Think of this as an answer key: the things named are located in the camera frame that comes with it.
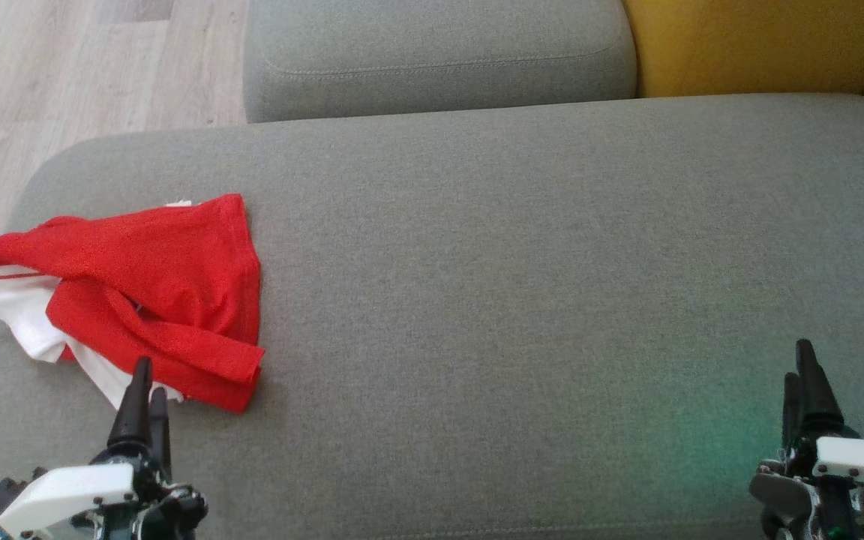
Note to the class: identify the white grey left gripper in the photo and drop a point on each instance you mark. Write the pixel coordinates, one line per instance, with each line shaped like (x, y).
(72, 491)

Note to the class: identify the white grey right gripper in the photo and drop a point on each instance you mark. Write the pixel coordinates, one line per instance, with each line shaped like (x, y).
(859, 461)

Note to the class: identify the red white number 23 jersey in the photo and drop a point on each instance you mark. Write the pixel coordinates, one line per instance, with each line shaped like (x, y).
(16, 309)

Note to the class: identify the red shorts with white stripe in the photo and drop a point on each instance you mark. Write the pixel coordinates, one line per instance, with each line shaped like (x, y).
(162, 247)

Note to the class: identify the large grey sofa chaise seat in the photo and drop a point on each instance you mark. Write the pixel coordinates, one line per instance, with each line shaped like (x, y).
(514, 300)

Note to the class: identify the large yellow sofa back cushion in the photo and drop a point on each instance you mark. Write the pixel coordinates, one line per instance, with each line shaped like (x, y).
(762, 41)

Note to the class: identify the grey sofa seat cushion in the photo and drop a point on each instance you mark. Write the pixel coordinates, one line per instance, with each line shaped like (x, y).
(432, 52)

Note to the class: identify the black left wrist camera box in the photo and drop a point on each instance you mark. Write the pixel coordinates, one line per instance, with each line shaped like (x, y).
(1, 499)

